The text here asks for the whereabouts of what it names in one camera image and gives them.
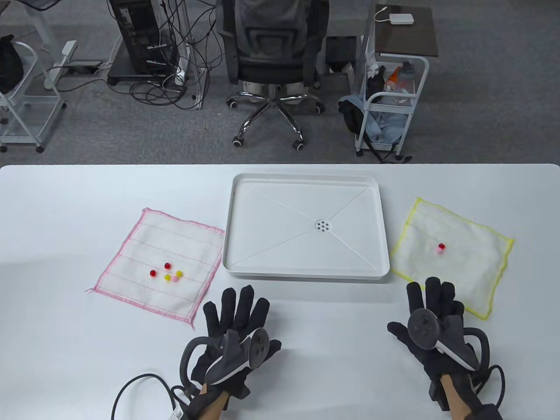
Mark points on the black bin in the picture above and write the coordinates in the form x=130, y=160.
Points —
x=340, y=52

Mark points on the blue cloth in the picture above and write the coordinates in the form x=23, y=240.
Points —
x=385, y=127

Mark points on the black tower stand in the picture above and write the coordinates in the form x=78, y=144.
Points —
x=127, y=76

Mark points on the person's right hand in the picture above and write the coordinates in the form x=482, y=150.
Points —
x=433, y=302

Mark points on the black armband sensor box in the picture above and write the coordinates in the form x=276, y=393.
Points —
x=485, y=413
x=186, y=411

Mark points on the white plastic tray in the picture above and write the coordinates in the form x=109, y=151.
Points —
x=280, y=236

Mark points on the person's left forearm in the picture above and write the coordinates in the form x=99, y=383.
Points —
x=214, y=407

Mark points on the white desk foot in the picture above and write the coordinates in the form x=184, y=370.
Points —
x=59, y=65

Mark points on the black backpack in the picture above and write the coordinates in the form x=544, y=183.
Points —
x=352, y=116

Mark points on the pink-edged white dish cloth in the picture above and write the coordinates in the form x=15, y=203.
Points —
x=166, y=240

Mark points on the person's left hand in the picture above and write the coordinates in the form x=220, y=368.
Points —
x=234, y=313

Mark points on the white box device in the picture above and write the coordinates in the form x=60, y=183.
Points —
x=401, y=19

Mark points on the person's right forearm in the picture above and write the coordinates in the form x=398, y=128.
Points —
x=455, y=398

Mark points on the black computer tower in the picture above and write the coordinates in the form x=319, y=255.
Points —
x=138, y=30

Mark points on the orange capped bottle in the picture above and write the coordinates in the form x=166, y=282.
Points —
x=392, y=78

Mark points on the brown side table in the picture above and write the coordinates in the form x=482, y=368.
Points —
x=407, y=39

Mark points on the black floor socket box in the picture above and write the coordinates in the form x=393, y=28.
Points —
x=83, y=68

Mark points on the white metal cart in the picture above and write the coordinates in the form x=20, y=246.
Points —
x=41, y=105
x=411, y=109

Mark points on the silver desk leg frame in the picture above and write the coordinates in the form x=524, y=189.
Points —
x=197, y=65

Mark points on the grey white hand controller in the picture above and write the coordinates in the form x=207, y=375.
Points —
x=236, y=356
x=422, y=330

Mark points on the clear bottle grey cap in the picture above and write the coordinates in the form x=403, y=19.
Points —
x=407, y=81

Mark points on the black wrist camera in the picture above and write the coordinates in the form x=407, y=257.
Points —
x=439, y=396
x=239, y=393

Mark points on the black office chair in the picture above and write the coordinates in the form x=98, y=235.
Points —
x=271, y=48

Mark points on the black bag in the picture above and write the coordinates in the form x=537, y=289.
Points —
x=8, y=65

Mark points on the yellow-edged white dish cloth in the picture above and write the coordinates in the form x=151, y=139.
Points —
x=459, y=271

